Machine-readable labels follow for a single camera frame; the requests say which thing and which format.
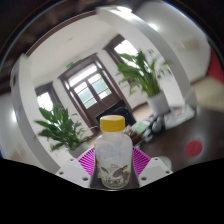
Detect red carpeted staircase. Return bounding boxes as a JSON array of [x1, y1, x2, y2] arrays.
[[207, 48, 224, 84]]

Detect green plant in white pot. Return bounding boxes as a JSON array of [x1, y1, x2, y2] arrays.
[[116, 49, 173, 118], [34, 101, 93, 159]]

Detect green booklet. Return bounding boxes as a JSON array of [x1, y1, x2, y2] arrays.
[[131, 120, 150, 136]]

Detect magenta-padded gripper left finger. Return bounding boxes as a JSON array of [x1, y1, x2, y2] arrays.
[[54, 147, 100, 189]]

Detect black chair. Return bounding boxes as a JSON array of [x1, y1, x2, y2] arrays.
[[96, 99, 137, 129]]

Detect white paper booklet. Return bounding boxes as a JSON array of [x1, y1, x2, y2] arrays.
[[163, 103, 196, 130]]

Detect dark wooden framed window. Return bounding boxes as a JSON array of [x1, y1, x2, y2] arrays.
[[34, 82, 63, 113], [104, 34, 139, 66]]

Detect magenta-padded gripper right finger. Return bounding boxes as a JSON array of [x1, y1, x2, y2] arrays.
[[128, 146, 174, 189]]

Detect yellow-capped white plastic bottle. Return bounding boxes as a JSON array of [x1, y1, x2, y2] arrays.
[[93, 114, 134, 190]]

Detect grey round device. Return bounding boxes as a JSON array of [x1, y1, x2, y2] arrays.
[[151, 116, 166, 134]]

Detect dark wooden glazed double door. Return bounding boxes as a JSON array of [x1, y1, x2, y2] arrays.
[[59, 53, 123, 131]]

